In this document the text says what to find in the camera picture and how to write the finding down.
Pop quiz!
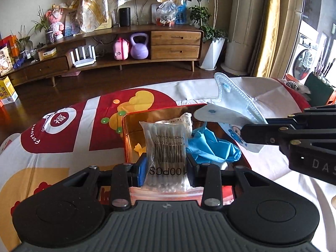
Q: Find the thin leafy potted plant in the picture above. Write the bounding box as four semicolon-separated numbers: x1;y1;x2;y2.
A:
13;24;34;59

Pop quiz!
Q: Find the white gauze cloth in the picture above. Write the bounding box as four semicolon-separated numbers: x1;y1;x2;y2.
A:
154;112;194;140

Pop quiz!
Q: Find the washing machine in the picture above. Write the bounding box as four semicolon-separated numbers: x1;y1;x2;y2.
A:
291;41;323;81

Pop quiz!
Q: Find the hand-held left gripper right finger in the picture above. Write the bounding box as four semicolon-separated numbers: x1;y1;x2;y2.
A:
186;157;273;208

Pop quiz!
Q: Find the pink plush doll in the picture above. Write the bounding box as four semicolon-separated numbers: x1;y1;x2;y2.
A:
46;3;65;40

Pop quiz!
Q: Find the floral cover cloth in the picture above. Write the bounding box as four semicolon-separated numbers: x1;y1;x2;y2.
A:
72;0;186;32

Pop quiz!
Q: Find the yellow cardboard box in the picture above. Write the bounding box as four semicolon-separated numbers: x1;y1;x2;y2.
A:
0;76;19;105

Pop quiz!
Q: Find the wooden media cabinet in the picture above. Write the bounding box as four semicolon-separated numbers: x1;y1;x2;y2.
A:
7;25;205;88

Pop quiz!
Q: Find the red metal tin box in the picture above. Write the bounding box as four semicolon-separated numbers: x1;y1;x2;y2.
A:
121;103;254;207

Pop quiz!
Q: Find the small potted plant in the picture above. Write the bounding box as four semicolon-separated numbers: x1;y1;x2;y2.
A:
34;5;55;44

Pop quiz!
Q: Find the blue nitrile glove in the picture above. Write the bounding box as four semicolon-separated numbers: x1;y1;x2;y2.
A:
187;125;241;165

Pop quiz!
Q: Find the orange paper bag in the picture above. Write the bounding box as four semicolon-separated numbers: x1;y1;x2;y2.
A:
0;35;21;58

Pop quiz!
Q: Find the yellow curtain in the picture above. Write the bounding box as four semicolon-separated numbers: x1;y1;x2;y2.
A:
251;0;303;78

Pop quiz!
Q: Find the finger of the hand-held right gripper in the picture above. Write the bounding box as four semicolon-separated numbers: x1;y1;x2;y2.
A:
241;124;289;146
266;105;336;130

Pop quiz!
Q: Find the white blue face mask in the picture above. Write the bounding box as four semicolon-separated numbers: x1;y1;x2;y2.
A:
193;72;269;153

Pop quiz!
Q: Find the cream drink carton box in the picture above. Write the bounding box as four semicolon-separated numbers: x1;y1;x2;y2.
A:
0;46;14;76

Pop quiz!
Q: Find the tall potted tree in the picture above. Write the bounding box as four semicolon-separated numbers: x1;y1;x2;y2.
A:
183;0;229;71

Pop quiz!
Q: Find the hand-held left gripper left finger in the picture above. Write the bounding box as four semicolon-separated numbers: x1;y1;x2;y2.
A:
66;154;147;211

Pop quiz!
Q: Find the purple kettlebell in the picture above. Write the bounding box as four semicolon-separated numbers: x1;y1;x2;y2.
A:
130;33;150;60

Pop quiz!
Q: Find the printed red white tablecloth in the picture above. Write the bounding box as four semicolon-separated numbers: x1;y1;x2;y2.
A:
0;76;336;252

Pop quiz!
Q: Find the bag of cotton swabs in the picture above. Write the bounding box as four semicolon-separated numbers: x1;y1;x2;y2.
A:
130;120;206;208

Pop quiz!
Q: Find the pink toy case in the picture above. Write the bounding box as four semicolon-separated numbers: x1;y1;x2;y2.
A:
113;36;130;61

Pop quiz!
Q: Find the black cylinder speaker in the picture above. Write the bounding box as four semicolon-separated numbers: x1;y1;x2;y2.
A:
119;7;131;27

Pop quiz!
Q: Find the green utensil holder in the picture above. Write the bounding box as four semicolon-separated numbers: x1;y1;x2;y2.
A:
304;58;336;107

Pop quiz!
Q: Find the clear plastic bag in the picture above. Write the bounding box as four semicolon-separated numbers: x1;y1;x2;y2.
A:
155;0;178;27

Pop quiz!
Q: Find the white router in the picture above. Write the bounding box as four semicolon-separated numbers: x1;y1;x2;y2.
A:
70;46;97;68

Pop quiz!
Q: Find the cream standing air conditioner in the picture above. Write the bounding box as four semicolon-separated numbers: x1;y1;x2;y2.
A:
220;0;271;76

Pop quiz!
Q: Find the blue patterned bag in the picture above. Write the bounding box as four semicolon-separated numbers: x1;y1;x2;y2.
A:
176;3;189;26

